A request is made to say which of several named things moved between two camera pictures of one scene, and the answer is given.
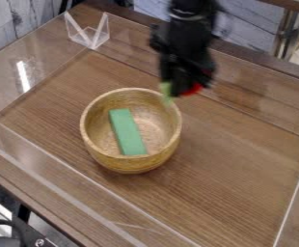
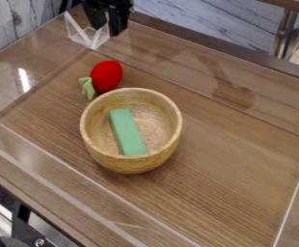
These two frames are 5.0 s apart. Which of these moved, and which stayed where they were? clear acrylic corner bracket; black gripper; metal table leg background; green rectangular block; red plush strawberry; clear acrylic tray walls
Moved: black gripper; red plush strawberry
Stayed: metal table leg background; green rectangular block; clear acrylic corner bracket; clear acrylic tray walls
